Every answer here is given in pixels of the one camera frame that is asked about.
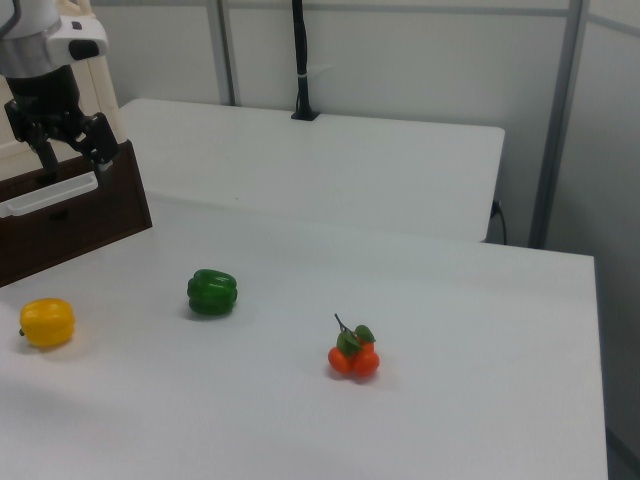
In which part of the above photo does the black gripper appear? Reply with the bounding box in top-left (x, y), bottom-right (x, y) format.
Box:
top-left (3, 65), bottom-right (122, 190)

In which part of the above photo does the cream plastic cabinet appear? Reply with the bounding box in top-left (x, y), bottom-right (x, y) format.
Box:
top-left (0, 0), bottom-right (127, 182)

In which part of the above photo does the dark brown wooden box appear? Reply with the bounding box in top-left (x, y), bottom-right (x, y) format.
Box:
top-left (0, 138), bottom-right (154, 290)

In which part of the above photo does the yellow bell pepper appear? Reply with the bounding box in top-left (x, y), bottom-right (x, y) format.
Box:
top-left (18, 297), bottom-right (76, 350)

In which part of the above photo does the green bell pepper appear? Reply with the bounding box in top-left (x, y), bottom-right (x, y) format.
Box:
top-left (186, 268), bottom-right (239, 318)

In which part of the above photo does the white side table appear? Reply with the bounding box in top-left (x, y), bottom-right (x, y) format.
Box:
top-left (118, 97), bottom-right (507, 245)

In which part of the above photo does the red tomato toy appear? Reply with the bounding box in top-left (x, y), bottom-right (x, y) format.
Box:
top-left (327, 313), bottom-right (382, 380)

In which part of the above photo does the white plastic handle bar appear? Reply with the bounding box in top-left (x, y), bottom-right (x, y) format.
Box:
top-left (0, 172), bottom-right (100, 219)

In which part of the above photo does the thin grey partition post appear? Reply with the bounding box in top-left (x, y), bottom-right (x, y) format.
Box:
top-left (206, 0), bottom-right (237, 107)

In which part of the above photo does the black camera pole with base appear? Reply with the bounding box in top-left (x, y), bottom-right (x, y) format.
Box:
top-left (290, 0), bottom-right (322, 123)

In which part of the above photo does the black power cable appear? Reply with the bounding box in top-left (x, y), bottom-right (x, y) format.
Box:
top-left (491, 198), bottom-right (509, 246)

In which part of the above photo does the wide grey partition post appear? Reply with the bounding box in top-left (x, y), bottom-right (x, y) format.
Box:
top-left (528, 0), bottom-right (587, 250)

